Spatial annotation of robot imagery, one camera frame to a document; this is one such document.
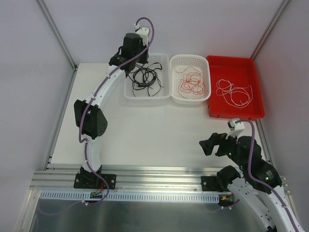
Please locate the round white perforated basket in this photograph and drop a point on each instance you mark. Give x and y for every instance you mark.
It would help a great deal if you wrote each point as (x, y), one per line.
(190, 79)

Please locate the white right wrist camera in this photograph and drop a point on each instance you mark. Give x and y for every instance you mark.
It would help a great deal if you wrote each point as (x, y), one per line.
(236, 128)

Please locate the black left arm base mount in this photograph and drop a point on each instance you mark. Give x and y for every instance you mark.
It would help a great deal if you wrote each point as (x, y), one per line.
(81, 182)

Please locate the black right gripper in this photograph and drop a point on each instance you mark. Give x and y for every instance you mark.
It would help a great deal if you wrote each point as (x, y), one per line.
(222, 144)

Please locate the rectangular white perforated basket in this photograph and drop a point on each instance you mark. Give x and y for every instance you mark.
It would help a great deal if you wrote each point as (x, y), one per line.
(149, 83)

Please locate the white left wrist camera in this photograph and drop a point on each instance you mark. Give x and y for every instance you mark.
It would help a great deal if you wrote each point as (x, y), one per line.
(143, 32)

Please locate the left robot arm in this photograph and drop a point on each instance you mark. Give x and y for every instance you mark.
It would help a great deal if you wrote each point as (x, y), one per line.
(89, 116)

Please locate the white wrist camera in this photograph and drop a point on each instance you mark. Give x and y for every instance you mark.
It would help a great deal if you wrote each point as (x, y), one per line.
(143, 32)
(236, 128)

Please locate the red plastic tray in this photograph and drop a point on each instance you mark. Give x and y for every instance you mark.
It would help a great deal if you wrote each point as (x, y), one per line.
(235, 89)

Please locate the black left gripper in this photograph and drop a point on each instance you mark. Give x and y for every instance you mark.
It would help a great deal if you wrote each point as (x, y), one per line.
(143, 56)

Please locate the white slotted cable duct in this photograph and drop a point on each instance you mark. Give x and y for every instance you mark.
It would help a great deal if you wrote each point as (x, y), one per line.
(131, 196)

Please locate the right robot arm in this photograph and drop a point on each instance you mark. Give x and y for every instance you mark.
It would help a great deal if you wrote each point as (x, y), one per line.
(255, 182)

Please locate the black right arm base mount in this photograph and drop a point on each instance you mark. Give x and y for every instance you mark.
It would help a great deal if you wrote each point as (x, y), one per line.
(214, 183)

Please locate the aluminium rail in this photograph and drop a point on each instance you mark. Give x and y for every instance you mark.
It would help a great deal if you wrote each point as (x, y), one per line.
(129, 178)

